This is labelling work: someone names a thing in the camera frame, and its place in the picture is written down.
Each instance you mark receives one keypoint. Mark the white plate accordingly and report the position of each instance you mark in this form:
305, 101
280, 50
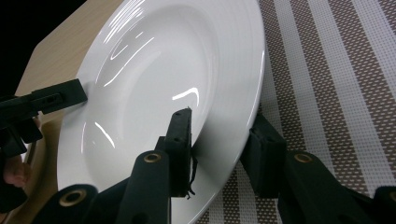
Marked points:
155, 62

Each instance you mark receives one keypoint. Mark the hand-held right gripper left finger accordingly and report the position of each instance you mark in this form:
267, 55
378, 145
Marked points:
180, 149

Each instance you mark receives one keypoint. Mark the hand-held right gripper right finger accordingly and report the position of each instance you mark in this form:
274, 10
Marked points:
264, 155

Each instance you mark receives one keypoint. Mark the striped placemat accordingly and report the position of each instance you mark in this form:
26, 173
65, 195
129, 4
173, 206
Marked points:
327, 77

